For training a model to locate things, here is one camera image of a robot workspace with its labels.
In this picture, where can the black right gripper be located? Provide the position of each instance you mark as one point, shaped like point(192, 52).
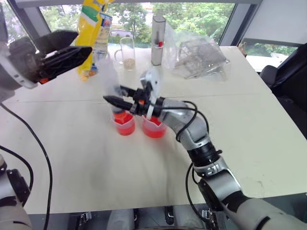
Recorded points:
point(140, 101)

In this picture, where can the clear plastic water bottle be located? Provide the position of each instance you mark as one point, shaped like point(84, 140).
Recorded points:
point(103, 40)

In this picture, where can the yellow snack bag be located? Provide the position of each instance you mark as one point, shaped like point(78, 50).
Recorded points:
point(87, 24)

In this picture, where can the clear glass mug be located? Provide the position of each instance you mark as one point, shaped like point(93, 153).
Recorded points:
point(127, 54)

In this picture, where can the black chair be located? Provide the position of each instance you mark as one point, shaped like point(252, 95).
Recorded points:
point(287, 72)

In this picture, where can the metal table latch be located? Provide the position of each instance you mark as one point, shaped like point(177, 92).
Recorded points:
point(207, 215)
point(86, 218)
point(169, 214)

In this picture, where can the silver cylindrical container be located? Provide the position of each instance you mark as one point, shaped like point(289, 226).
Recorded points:
point(158, 36)

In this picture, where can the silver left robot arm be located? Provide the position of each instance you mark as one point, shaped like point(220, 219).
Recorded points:
point(12, 218)

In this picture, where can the plastic cup with red liquid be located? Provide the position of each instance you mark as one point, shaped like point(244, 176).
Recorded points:
point(125, 127)
point(153, 130)

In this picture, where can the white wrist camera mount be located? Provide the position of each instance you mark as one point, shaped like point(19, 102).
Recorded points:
point(153, 79)
point(14, 74)

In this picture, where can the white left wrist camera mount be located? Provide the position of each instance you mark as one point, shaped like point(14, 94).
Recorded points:
point(14, 74)

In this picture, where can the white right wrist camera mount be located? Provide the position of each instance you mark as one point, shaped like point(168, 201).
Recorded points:
point(153, 79)

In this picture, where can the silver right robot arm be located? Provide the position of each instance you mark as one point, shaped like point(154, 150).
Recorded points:
point(216, 184)

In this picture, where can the clear plastic bag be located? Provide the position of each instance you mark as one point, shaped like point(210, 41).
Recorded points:
point(172, 48)

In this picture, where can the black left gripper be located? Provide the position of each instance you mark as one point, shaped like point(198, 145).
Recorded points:
point(26, 60)

